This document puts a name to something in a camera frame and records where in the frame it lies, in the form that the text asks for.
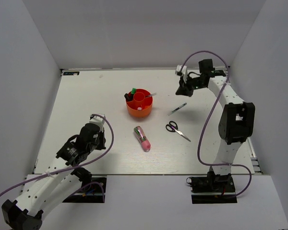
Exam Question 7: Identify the green white pen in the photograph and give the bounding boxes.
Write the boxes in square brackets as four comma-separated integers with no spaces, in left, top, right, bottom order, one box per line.
[168,103,187,116]

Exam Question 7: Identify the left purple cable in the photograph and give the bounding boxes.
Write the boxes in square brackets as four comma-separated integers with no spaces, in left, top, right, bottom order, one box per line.
[0,114,115,211]

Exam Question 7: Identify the pink capped marker case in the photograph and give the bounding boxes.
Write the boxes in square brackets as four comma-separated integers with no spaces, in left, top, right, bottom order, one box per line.
[133,126,151,152]

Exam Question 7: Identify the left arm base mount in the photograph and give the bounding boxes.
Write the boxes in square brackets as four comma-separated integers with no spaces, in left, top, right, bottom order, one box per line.
[63,176,107,204]

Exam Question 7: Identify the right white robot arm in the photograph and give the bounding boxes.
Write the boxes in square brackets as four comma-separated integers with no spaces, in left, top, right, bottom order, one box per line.
[175,59,255,191]

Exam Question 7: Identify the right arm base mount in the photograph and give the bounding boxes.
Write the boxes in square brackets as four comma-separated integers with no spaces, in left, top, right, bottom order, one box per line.
[186,177,237,204]

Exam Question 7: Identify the black handled scissors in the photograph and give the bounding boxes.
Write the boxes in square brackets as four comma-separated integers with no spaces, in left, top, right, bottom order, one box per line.
[165,121,191,142]

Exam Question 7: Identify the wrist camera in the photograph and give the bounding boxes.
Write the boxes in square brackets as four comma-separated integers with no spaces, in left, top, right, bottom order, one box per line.
[175,65,188,82]
[89,114,105,132]

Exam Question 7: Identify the left corner label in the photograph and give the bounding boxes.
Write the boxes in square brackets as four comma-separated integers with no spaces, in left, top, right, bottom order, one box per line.
[63,71,80,76]

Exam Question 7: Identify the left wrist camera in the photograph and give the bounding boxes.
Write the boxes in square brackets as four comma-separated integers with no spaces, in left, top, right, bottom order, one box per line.
[89,114,105,132]

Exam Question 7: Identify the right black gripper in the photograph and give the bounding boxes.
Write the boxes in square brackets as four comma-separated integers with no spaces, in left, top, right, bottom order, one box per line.
[175,73,206,97]

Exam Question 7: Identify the green highlighter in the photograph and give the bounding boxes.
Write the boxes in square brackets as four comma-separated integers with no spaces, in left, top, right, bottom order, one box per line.
[130,88,137,100]

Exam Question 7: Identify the yellow highlighter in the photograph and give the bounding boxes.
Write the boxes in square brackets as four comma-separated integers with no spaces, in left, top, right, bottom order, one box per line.
[124,93,132,102]

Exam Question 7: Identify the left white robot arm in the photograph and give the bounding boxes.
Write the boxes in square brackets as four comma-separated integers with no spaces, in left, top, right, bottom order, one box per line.
[1,122,106,230]

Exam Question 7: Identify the orange round organizer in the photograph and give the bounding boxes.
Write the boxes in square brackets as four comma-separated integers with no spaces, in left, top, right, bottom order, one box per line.
[125,88,153,118]

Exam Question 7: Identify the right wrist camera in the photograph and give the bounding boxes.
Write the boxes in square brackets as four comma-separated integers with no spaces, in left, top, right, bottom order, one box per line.
[175,65,188,82]

